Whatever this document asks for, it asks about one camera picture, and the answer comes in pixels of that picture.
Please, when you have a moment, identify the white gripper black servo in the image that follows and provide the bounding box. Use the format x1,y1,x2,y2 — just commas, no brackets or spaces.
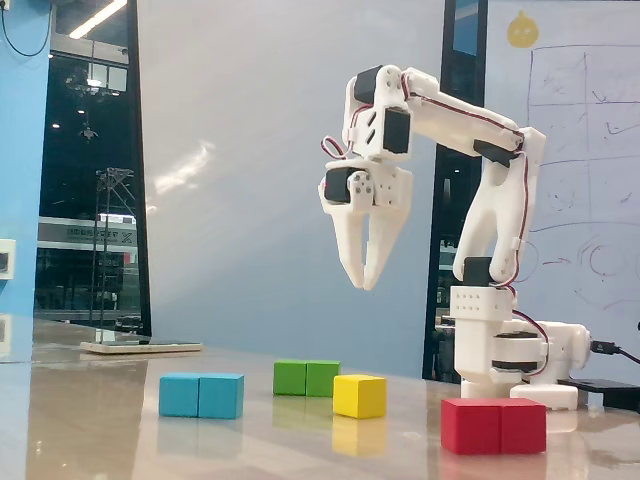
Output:
318,158,414,292

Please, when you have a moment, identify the green wooden block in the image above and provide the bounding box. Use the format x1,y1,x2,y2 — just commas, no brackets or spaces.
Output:
272,359,342,399

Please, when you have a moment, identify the yellow wooden cube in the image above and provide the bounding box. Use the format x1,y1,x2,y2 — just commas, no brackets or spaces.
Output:
332,374,388,420

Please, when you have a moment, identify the red wooden block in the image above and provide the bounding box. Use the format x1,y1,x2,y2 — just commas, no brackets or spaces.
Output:
440,397,548,456

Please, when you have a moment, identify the blue wooden block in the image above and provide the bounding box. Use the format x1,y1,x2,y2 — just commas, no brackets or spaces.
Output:
158,372,246,420

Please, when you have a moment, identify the flat light wooden board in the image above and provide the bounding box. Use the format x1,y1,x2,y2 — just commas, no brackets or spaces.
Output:
79,339,204,356

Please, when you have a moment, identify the whiteboard with marker drawings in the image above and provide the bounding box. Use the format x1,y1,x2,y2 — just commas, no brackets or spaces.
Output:
480,0,640,384

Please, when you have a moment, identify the yellow round sticker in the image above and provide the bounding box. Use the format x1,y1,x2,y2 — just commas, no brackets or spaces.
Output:
506,10,541,50

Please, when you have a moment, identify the black flat device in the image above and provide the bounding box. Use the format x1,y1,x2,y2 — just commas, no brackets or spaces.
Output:
557,378,640,414

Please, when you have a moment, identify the black window frame post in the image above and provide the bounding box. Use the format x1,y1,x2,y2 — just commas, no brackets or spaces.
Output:
421,0,489,385
125,0,153,337

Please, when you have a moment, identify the black usb cable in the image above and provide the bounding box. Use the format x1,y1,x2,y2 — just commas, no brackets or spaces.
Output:
589,339,640,365

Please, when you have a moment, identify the white wall socket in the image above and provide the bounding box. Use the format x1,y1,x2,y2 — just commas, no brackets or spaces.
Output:
0,238,17,281

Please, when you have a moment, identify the thin black hanging cable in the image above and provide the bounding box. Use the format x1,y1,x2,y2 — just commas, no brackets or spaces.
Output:
0,0,54,58

